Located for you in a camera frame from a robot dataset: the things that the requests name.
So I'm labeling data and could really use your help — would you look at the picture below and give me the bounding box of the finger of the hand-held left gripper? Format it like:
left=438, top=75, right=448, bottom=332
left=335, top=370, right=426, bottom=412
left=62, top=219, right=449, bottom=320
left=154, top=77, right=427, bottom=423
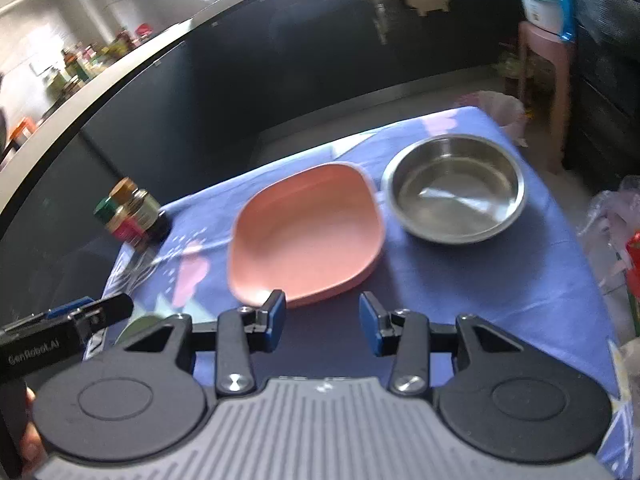
left=70, top=294, right=135, bottom=342
left=45, top=297, right=96, bottom=319

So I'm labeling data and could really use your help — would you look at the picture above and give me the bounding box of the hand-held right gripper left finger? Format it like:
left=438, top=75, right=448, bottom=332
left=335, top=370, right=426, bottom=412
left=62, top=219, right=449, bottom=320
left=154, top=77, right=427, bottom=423
left=120, top=289, right=287, bottom=397

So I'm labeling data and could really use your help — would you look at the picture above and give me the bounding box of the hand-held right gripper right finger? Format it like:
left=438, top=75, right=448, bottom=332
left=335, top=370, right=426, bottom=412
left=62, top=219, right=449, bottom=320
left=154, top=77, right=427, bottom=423
left=358, top=291, right=526, bottom=396

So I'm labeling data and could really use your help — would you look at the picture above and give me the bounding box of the green rimmed plate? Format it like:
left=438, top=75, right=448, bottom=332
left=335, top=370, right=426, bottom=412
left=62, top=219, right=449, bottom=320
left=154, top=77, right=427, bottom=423
left=119, top=314, right=172, bottom=346

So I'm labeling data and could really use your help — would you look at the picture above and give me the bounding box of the pink plate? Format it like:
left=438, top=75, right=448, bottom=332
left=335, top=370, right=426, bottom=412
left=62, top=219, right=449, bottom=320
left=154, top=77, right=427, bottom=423
left=227, top=162, right=387, bottom=309

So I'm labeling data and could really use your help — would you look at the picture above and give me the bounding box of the person's left hand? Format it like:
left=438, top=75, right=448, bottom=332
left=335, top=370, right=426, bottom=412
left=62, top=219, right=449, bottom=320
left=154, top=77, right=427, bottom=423
left=19, top=384, right=50, bottom=467

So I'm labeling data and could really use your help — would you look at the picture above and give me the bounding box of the red label spice jar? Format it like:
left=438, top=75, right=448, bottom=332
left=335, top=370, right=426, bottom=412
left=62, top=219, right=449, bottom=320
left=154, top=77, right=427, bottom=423
left=93, top=197, right=146, bottom=252

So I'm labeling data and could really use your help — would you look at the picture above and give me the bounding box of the dark sauce bottle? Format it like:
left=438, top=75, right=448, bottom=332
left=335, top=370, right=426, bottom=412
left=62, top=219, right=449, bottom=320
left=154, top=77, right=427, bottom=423
left=109, top=177, right=171, bottom=246

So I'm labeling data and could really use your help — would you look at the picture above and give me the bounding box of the blue printed tablecloth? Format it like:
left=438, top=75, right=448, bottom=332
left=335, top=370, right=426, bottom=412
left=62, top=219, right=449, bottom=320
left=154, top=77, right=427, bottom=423
left=82, top=106, right=640, bottom=480

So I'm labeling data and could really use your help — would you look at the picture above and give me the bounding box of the stainless steel bowl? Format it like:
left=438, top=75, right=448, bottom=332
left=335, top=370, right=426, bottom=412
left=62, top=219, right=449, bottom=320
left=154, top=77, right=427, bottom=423
left=381, top=134, right=526, bottom=244

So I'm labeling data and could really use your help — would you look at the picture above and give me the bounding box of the pink plastic bag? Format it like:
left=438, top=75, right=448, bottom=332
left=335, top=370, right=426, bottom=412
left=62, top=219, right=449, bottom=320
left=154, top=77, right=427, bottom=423
left=454, top=91, right=528, bottom=148

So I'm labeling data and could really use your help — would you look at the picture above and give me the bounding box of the row of condiment bottles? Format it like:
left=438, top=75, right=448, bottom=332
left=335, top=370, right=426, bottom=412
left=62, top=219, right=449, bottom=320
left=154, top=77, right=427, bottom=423
left=45, top=22, right=153, bottom=98

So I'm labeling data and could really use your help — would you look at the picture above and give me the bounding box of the clear plastic bag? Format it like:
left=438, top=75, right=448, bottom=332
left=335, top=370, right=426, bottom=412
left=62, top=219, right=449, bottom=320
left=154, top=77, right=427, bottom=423
left=577, top=175, right=640, bottom=286

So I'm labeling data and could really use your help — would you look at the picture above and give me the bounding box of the red and yellow box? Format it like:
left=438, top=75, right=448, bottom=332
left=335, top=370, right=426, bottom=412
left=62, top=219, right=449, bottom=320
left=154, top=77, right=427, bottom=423
left=622, top=232, right=640, bottom=336

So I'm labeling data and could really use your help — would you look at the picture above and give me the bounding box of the bag of greens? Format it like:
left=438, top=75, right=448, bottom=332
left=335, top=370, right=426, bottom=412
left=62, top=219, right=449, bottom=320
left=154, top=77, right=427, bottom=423
left=497, top=42, right=541, bottom=91

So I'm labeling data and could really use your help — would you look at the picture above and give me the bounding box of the white kitchen countertop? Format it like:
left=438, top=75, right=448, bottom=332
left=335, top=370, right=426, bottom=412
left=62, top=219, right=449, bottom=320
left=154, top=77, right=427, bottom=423
left=0, top=0, right=361, bottom=241

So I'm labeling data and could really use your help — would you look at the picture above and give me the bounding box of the pink plastic stool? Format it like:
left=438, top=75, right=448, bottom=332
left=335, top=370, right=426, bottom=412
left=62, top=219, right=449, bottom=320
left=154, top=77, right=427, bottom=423
left=517, top=21, right=573, bottom=173

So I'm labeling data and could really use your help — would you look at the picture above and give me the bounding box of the black storage rack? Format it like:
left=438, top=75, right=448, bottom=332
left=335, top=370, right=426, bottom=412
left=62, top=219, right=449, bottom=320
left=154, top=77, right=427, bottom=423
left=562, top=0, right=640, bottom=196

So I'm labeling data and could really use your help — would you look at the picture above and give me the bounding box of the white bucket blue lid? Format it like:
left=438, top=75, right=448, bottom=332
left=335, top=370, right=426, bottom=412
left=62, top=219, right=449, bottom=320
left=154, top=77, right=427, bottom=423
left=515, top=0, right=568, bottom=31

